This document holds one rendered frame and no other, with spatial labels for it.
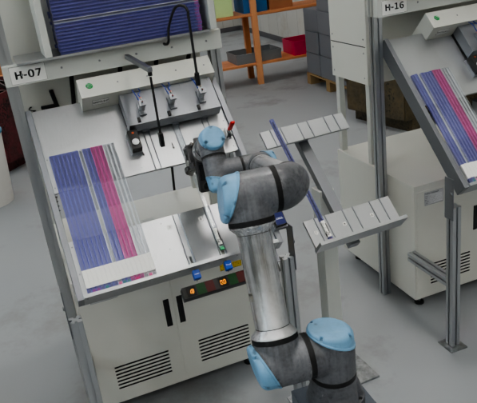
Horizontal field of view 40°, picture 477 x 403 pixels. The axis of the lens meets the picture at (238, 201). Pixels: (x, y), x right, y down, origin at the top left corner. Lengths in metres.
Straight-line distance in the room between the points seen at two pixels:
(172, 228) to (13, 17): 0.93
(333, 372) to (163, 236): 0.79
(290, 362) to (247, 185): 0.43
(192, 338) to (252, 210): 1.19
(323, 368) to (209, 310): 1.04
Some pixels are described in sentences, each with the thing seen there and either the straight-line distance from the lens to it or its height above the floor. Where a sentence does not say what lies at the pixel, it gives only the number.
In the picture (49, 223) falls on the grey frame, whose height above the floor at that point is 0.79.
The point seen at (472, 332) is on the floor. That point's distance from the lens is 3.01.
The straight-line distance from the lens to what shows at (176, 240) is 2.16.
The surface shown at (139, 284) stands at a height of 0.71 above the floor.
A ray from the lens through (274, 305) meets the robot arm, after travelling 1.58.
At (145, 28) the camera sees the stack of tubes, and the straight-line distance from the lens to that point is 2.35.
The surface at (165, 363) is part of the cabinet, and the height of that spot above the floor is 0.17.
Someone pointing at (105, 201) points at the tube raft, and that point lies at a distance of 2.19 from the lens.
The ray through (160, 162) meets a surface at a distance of 2.27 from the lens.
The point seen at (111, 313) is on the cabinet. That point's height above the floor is 0.46.
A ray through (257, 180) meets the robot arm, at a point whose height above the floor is 1.16.
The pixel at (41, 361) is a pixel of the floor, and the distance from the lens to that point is 3.19.
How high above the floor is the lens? 1.71
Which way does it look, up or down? 23 degrees down
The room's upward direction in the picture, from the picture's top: 7 degrees counter-clockwise
